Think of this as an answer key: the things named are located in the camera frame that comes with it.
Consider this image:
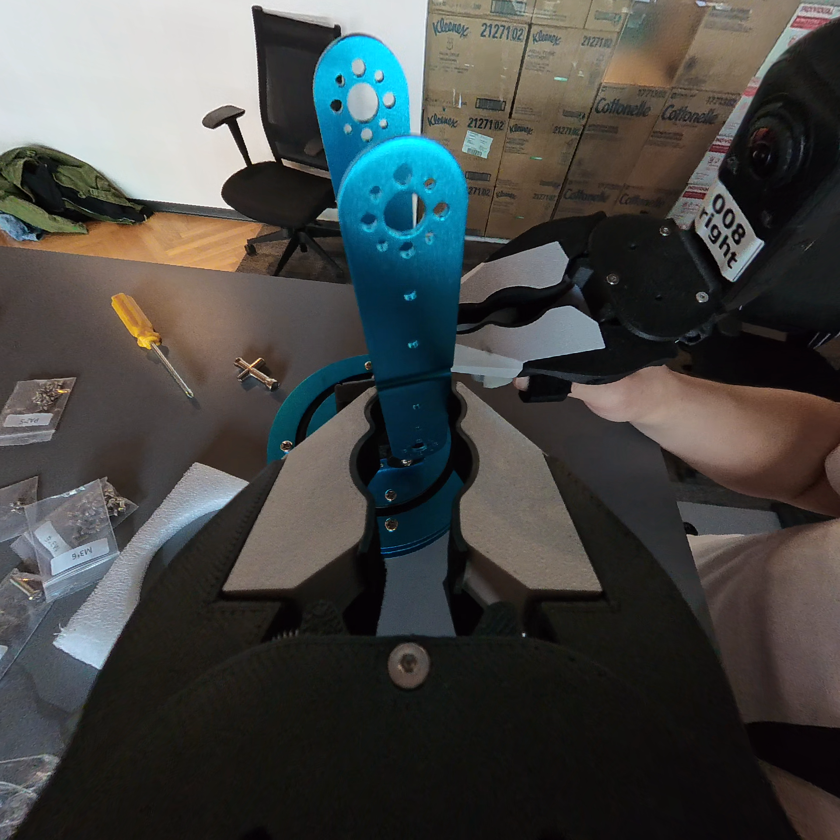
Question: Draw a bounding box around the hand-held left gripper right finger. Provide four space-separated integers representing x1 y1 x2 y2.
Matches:
445 381 605 634

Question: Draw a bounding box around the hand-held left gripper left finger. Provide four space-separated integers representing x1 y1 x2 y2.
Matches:
222 384 388 634

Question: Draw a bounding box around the black mesh office chair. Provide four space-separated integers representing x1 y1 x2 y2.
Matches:
201 5 345 277

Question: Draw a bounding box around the blue round robot arm base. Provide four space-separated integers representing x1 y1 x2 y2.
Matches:
267 354 471 559

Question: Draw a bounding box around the white foam packing piece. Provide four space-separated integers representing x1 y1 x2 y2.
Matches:
52 462 252 672

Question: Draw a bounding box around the green jacket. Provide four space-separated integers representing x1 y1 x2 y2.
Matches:
0 146 155 236

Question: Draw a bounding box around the yellow handled screwdriver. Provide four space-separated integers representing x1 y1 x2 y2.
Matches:
110 293 195 399

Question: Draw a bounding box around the group of small screw bags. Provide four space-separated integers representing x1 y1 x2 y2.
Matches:
0 376 140 680

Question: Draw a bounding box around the dark grey desk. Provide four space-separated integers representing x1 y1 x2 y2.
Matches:
0 246 716 840

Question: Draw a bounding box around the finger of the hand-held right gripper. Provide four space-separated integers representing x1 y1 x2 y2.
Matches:
451 304 606 376
456 240 583 333

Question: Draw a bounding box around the person's right forearm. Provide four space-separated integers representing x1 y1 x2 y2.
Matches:
630 364 840 519

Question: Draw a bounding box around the person's right hand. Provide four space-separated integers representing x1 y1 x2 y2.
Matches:
514 363 672 426

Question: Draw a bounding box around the metal cross wrench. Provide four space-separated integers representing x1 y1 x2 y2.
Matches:
234 356 282 392

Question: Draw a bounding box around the stack of cardboard boxes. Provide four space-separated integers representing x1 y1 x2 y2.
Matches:
420 0 840 240

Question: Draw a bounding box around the blue metal bracket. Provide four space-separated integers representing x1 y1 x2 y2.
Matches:
311 34 468 463

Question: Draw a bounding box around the person's bare leg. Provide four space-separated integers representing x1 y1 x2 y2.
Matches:
760 761 840 840

